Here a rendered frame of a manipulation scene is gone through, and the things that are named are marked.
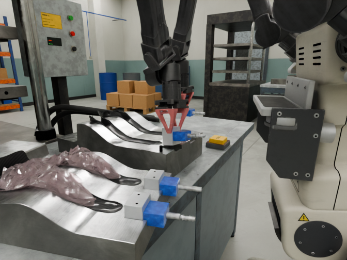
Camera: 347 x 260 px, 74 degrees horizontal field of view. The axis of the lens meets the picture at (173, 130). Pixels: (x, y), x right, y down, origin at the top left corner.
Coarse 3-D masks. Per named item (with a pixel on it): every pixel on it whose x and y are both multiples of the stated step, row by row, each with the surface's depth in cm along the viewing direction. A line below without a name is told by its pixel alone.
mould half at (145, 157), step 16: (128, 112) 99; (80, 128) 81; (96, 128) 79; (128, 128) 87; (160, 128) 93; (64, 144) 88; (80, 144) 83; (96, 144) 79; (112, 144) 75; (128, 144) 74; (144, 144) 74; (160, 144) 73; (192, 144) 80; (128, 160) 73; (144, 160) 70; (160, 160) 66; (176, 160) 71; (192, 160) 82
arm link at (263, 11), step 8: (248, 0) 72; (256, 0) 71; (264, 0) 70; (256, 8) 72; (264, 8) 71; (256, 16) 73; (264, 16) 70; (272, 16) 76; (256, 24) 72; (264, 24) 71; (272, 24) 70; (256, 32) 73; (264, 32) 72; (272, 32) 71; (280, 32) 70; (256, 40) 74; (264, 40) 73; (272, 40) 72
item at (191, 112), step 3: (186, 105) 101; (189, 108) 100; (192, 108) 100; (189, 111) 96; (192, 111) 98; (195, 111) 97; (198, 111) 97; (177, 114) 99; (180, 114) 99; (189, 114) 97; (192, 114) 98; (195, 114) 97; (198, 114) 96; (201, 114) 96; (204, 114) 96; (177, 117) 100; (180, 117) 99
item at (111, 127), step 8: (104, 112) 91; (112, 112) 92; (120, 112) 96; (96, 120) 83; (104, 120) 86; (128, 120) 93; (112, 128) 83; (136, 128) 89; (144, 128) 92; (120, 136) 82; (128, 136) 82
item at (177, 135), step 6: (174, 126) 72; (162, 132) 70; (174, 132) 68; (180, 132) 67; (186, 132) 68; (168, 138) 69; (174, 138) 69; (180, 138) 67; (186, 138) 68; (168, 144) 69; (174, 144) 69
